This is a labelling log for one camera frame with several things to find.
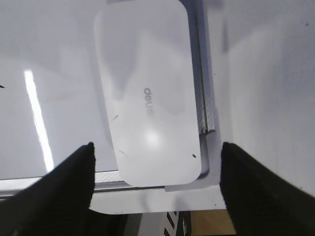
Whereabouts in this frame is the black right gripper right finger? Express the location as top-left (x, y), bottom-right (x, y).
top-left (220, 142), bottom-right (315, 236)

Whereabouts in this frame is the whiteboard with aluminium frame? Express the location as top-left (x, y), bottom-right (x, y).
top-left (0, 0), bottom-right (222, 199)

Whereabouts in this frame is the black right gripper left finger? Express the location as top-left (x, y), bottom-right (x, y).
top-left (0, 142), bottom-right (96, 236)

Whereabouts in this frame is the white whiteboard eraser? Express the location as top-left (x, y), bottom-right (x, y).
top-left (94, 0), bottom-right (202, 187)

